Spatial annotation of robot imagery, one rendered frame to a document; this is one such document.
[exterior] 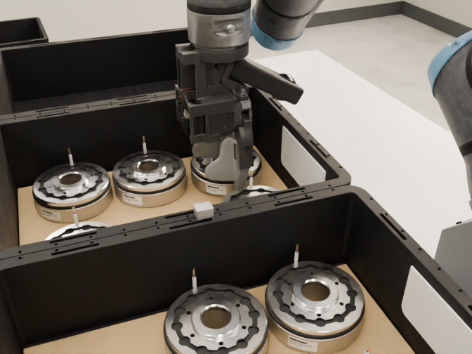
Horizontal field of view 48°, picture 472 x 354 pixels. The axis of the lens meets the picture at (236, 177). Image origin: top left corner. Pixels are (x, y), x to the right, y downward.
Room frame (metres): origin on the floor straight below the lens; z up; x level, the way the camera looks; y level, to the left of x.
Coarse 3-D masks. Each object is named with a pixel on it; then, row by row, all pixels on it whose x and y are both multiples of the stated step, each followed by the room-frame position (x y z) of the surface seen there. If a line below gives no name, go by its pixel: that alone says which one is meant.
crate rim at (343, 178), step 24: (168, 96) 0.73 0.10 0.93; (264, 96) 0.73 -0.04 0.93; (0, 120) 0.66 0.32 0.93; (24, 120) 0.66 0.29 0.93; (48, 120) 0.66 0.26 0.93; (288, 120) 0.66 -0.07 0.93; (0, 144) 0.60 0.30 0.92; (312, 144) 0.59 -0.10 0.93; (336, 168) 0.53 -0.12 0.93; (288, 192) 0.48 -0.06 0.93; (168, 216) 0.44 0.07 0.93; (192, 216) 0.44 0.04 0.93; (48, 240) 0.40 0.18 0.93; (72, 240) 0.40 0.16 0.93
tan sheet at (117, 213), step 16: (272, 176) 0.67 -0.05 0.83; (112, 192) 0.62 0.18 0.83; (192, 192) 0.62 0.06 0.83; (32, 208) 0.59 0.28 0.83; (112, 208) 0.59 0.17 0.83; (128, 208) 0.59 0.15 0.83; (144, 208) 0.59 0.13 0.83; (160, 208) 0.59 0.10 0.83; (176, 208) 0.59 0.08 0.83; (192, 208) 0.59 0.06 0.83; (32, 224) 0.55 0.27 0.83; (48, 224) 0.55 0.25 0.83; (64, 224) 0.55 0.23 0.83; (112, 224) 0.55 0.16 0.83; (32, 240) 0.52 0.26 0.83
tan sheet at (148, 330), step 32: (256, 288) 0.44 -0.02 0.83; (160, 320) 0.39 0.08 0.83; (384, 320) 0.39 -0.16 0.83; (32, 352) 0.35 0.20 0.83; (64, 352) 0.35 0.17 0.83; (96, 352) 0.35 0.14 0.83; (128, 352) 0.35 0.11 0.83; (160, 352) 0.35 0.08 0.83; (288, 352) 0.35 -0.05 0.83; (352, 352) 0.35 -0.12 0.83; (384, 352) 0.35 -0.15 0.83
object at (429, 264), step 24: (312, 192) 0.48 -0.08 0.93; (336, 192) 0.48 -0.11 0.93; (360, 192) 0.48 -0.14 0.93; (216, 216) 0.44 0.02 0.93; (240, 216) 0.44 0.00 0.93; (384, 216) 0.44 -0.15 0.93; (96, 240) 0.40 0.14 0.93; (120, 240) 0.40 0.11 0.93; (144, 240) 0.41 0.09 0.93; (408, 240) 0.40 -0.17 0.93; (0, 264) 0.37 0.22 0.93; (24, 264) 0.37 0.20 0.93; (432, 264) 0.37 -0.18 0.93; (456, 288) 0.34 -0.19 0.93
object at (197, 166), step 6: (192, 156) 0.67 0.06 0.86; (252, 156) 0.68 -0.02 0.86; (258, 156) 0.67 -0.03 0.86; (192, 162) 0.66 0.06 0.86; (198, 162) 0.66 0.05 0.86; (204, 162) 0.66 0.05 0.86; (210, 162) 0.66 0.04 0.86; (252, 162) 0.66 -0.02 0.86; (258, 162) 0.66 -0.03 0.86; (198, 168) 0.64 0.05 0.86; (204, 168) 0.65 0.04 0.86; (252, 168) 0.64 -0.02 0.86; (258, 168) 0.65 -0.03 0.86; (204, 174) 0.62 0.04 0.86; (252, 174) 0.63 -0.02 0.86
